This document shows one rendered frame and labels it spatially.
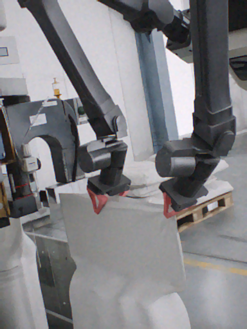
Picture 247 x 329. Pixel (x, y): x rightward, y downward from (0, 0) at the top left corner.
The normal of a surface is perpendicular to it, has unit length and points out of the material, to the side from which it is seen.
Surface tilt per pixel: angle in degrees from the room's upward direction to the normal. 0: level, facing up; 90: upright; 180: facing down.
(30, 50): 90
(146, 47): 90
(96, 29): 90
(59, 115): 90
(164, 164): 79
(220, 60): 117
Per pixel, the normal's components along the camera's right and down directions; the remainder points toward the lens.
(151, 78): -0.74, 0.22
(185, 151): 0.43, 0.53
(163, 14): 0.67, -0.05
